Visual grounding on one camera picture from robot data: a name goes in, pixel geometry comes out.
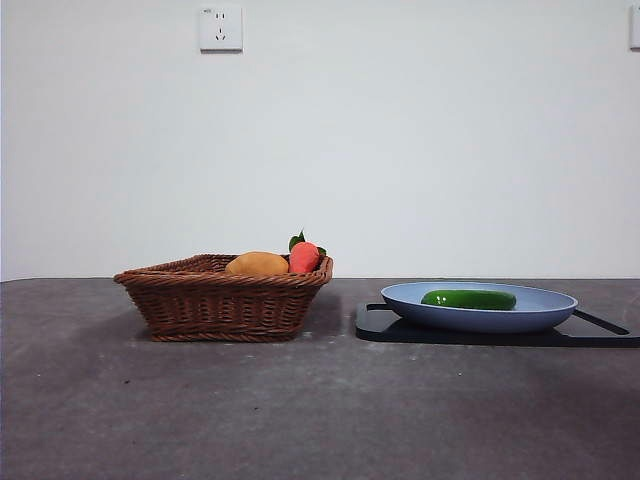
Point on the green pepper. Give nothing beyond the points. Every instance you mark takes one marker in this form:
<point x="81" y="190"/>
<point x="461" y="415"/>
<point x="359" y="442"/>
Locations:
<point x="469" y="300"/>

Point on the blue round plate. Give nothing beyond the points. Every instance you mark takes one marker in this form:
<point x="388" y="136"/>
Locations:
<point x="480" y="320"/>

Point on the orange carrot with green leaves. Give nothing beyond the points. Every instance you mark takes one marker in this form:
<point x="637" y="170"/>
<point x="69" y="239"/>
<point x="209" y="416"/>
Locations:
<point x="304" y="257"/>

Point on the brown potato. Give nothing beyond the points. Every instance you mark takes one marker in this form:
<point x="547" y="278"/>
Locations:
<point x="257" y="263"/>

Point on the black flat tray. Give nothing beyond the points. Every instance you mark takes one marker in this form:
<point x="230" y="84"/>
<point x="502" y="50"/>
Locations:
<point x="372" y="325"/>

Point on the brown wicker basket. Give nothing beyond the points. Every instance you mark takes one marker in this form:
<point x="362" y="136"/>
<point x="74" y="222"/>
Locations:
<point x="220" y="310"/>

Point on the white wall socket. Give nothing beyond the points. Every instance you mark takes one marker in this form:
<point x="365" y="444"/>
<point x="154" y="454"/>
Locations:
<point x="220" y="28"/>

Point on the white wall plate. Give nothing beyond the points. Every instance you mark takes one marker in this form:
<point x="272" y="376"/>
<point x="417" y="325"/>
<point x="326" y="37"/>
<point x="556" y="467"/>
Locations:
<point x="635" y="27"/>

